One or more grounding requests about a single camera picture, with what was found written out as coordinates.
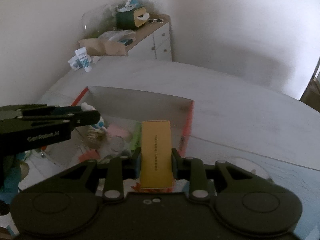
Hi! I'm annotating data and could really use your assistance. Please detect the clear small bottle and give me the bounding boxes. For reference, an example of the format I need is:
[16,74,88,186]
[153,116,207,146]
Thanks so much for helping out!
[106,136,125,157]

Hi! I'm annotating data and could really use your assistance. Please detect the yellow rectangular box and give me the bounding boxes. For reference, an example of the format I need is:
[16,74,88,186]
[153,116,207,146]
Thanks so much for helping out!
[140,121,174,188]

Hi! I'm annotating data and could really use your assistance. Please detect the green cylindrical tube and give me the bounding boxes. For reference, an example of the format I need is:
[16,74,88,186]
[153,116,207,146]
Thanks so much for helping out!
[130,122,142,152]

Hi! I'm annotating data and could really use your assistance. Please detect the pink heart-shaped object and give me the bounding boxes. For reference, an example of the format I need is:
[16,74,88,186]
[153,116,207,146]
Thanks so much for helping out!
[105,124,132,141]

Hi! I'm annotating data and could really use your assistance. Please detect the white blue tube keychain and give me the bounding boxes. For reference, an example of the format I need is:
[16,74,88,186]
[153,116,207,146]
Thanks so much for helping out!
[80,102,105,129]

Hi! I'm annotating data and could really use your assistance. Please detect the red cardboard shoe box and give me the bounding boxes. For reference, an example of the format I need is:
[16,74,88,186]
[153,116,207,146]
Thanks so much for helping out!
[43,86,194,168]

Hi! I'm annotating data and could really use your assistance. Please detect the crumpled plastic bag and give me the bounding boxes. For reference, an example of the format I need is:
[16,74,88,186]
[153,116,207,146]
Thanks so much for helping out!
[68,55,101,71]

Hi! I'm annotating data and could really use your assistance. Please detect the white cosmetic tube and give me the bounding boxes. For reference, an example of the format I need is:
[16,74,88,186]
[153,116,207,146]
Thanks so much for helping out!
[75,47,92,73]

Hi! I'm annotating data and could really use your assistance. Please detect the brown cardboard box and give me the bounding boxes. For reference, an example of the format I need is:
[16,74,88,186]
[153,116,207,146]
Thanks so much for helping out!
[78,38,127,56]

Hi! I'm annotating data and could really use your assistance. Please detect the blue patterned table mat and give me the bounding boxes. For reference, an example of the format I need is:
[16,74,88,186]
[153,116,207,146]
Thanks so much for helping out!
[183,139,319,239]

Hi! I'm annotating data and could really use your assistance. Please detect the white wooden sideboard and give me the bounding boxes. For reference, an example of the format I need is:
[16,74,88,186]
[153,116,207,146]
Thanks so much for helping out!
[126,14,172,61]

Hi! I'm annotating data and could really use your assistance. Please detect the glass vase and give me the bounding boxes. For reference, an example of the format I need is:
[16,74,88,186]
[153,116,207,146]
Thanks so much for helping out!
[81,4,116,38]

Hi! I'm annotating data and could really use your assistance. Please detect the green tissue box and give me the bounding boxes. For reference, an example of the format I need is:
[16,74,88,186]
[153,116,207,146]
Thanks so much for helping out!
[116,7,150,30]

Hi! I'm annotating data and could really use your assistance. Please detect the white sunglasses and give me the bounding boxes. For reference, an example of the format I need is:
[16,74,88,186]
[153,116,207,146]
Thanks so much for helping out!
[148,18,164,23]

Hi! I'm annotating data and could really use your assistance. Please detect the orange keychain toy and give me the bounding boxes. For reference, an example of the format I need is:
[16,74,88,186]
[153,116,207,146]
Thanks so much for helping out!
[131,181,175,193]

